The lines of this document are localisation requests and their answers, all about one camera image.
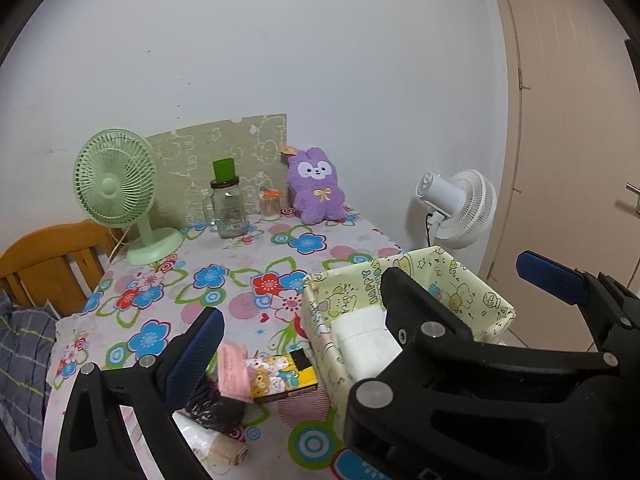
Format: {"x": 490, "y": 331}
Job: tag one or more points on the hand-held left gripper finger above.
{"x": 197, "y": 350}

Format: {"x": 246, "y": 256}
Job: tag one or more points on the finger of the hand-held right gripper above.
{"x": 425, "y": 310}
{"x": 547, "y": 275}

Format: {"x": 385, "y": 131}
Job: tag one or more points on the pink tissue pack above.
{"x": 232, "y": 370}

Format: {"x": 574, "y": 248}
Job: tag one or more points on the black plastic bag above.
{"x": 215, "y": 405}

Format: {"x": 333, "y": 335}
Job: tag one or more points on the cartoon print fabric storage box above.
{"x": 317, "y": 330}

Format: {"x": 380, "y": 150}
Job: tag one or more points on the yellow cartoon tissue pack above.
{"x": 280, "y": 372}

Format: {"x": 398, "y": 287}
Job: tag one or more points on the clear plastic wrapped pack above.
{"x": 215, "y": 442}

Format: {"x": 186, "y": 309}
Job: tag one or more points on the floral tablecloth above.
{"x": 240, "y": 255}

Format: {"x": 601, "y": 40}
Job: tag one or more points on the white fan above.
{"x": 462, "y": 205}

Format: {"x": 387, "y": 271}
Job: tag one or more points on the glass mug jar black lid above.
{"x": 229, "y": 210}

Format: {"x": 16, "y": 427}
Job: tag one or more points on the purple plush bunny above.
{"x": 317, "y": 190}

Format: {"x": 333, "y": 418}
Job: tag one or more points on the cotton swab jar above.
{"x": 270, "y": 206}

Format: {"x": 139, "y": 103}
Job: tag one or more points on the beige door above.
{"x": 560, "y": 110}

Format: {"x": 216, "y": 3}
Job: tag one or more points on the grey plaid blanket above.
{"x": 25, "y": 360}

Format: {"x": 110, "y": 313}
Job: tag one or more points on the wooden chair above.
{"x": 45, "y": 255}

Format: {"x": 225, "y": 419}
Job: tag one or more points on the green plastic cup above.
{"x": 223, "y": 170}

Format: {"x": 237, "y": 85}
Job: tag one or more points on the green desk fan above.
{"x": 107, "y": 187}

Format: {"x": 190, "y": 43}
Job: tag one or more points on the green cartoon print board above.
{"x": 190, "y": 160}

